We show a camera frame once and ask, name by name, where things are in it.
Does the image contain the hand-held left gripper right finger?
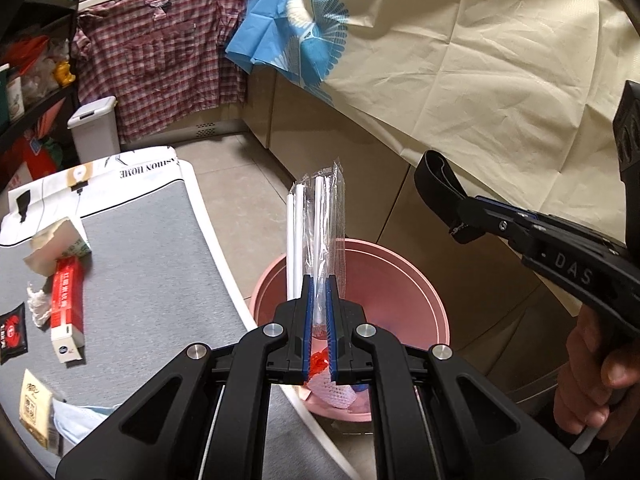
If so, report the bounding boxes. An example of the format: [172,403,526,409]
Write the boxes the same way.
[325,275,586,480]

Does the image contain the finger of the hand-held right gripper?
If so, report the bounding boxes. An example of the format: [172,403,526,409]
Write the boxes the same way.
[452,199,541,261]
[472,195,543,218]

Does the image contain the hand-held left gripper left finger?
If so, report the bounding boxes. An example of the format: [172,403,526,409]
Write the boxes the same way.
[55,275,315,480]

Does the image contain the orange plastic bag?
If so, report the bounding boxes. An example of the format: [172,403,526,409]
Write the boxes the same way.
[307,322,333,381]

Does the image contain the white foam net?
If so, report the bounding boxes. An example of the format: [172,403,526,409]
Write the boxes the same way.
[305,370,358,408]

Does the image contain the pink plastic bin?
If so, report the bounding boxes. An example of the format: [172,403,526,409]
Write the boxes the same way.
[249,237,451,423]

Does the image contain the black strap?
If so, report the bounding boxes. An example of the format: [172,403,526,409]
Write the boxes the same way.
[414,149,468,233]

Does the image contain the plastic white straws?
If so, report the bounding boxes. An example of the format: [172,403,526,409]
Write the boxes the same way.
[286,157,348,331]

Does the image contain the red and white box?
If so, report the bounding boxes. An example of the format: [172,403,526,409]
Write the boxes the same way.
[50,255,86,363]

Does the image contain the blue face mask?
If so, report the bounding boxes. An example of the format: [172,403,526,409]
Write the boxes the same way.
[50,400,121,448]

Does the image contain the torn paper tissue pack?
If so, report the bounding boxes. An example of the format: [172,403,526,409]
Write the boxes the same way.
[24,216,92,277]

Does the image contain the white tissue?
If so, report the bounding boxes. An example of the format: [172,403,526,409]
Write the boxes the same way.
[26,282,55,330]

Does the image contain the beige snack packet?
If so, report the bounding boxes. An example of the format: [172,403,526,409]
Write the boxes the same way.
[19,369,57,453]

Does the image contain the black sauce packet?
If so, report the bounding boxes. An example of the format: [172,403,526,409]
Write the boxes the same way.
[0,302,26,365]

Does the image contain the person's right hand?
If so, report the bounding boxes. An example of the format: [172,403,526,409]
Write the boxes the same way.
[552,302,633,433]

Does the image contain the beige cloth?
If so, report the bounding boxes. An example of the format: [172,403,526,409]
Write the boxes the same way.
[280,0,640,226]

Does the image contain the grey ironing board table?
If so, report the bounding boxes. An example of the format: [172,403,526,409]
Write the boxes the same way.
[0,187,361,480]

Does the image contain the white printed table cover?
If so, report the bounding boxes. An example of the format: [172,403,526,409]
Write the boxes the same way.
[0,146,361,480]

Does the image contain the blue printed cloth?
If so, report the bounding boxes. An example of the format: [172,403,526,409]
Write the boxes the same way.
[225,0,361,103]

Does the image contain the white lidded bin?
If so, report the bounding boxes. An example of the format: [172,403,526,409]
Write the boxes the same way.
[67,96,121,163]

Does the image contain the red plaid shirt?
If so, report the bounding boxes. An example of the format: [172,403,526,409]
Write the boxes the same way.
[72,0,251,143]

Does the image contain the red printed carton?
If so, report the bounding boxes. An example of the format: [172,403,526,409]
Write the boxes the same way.
[10,125,66,186]

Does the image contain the black shelf rack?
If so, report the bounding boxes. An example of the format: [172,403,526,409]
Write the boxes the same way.
[0,0,86,196]

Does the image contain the white printed paper cup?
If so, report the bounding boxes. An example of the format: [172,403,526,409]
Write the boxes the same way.
[6,76,26,121]

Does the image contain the red crumpled bag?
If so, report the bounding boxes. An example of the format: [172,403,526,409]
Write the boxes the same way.
[5,35,51,78]

